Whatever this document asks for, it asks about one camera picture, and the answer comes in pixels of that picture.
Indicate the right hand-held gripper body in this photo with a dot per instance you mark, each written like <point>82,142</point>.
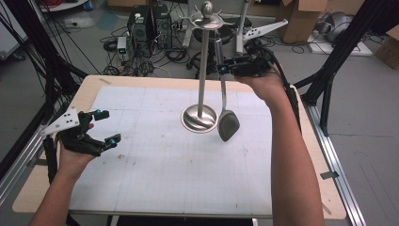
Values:
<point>254,64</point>

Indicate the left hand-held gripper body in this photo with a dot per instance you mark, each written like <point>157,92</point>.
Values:
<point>75,139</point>

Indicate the metal utensil stand with hooks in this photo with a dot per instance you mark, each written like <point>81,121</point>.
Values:
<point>203,69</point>

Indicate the stainless steel spatula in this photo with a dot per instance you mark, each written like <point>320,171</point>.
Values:
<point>228,125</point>

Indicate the person's left hand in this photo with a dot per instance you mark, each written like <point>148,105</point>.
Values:
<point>72,163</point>

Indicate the person's right hand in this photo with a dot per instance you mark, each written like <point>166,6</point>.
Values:
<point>266,86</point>

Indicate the black round stool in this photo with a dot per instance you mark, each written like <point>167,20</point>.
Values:
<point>227,34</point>

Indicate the white grid mat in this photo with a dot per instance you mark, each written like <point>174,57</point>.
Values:
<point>163,175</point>

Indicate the large open cardboard box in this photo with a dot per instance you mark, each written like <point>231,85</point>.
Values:
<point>298,22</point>

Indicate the small box with green light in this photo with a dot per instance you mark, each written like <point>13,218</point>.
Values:
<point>122,47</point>

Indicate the black computer tower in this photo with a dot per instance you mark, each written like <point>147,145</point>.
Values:
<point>139,28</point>
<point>162,26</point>

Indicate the grey rounded appliance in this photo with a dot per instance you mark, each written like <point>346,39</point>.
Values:
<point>340,25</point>

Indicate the grey tape strip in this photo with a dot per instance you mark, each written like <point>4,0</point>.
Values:
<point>329,175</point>

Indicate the small cardboard box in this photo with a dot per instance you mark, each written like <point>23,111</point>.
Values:
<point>389,50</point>

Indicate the white stand post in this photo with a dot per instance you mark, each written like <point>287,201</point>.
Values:
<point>242,15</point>

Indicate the aluminium rail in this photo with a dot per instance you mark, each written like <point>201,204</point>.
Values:
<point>338,175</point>
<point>22,163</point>

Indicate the black metal frame legs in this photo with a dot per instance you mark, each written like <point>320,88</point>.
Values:
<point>332,62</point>
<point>47,62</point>

